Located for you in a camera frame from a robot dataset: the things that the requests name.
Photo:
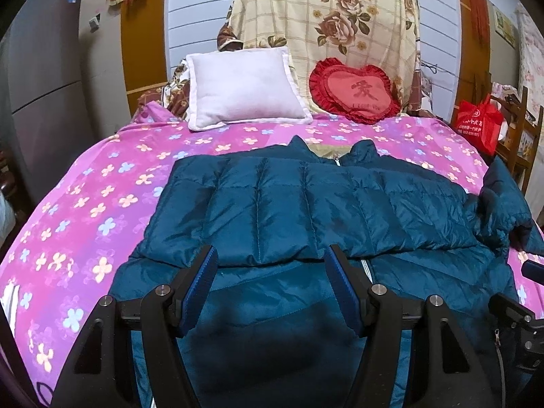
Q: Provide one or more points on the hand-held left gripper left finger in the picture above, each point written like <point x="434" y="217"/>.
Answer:
<point x="199" y="289"/>

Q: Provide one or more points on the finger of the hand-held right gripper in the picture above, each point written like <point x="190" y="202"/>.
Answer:
<point x="512" y="312"/>
<point x="533" y="270"/>

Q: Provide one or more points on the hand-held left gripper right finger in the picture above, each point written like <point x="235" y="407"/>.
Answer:
<point x="344" y="289"/>

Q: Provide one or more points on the teal down jacket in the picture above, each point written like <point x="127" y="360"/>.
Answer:
<point x="297" y="204"/>

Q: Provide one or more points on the wooden chair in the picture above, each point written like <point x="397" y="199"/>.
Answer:
<point x="520" y="136"/>

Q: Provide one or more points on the pink floral bed sheet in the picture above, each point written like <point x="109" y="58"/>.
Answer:
<point x="85" y="204"/>

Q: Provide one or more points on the red shopping bag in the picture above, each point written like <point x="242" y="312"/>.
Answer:
<point x="476" y="123"/>

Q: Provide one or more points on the red heart-shaped pillow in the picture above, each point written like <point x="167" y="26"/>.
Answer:
<point x="361" y="93"/>

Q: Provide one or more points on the brown floral quilt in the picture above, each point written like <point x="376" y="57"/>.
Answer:
<point x="176" y="93"/>

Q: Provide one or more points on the white square pillow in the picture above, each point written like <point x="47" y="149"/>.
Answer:
<point x="242" y="89"/>

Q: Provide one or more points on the floral curtain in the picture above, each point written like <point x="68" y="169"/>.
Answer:
<point x="531" y="51"/>

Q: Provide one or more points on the grey refrigerator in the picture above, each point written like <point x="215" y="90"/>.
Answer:
<point x="51" y="72"/>

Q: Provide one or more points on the red tassel knot decoration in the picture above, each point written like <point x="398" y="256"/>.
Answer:
<point x="476" y="8"/>

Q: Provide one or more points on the cream floral checked blanket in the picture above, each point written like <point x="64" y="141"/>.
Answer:
<point x="297" y="17"/>

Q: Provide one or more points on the framed wall picture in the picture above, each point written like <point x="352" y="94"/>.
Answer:
<point x="505" y="25"/>

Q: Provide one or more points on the wall switch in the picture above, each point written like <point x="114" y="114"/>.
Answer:
<point x="95" y="21"/>

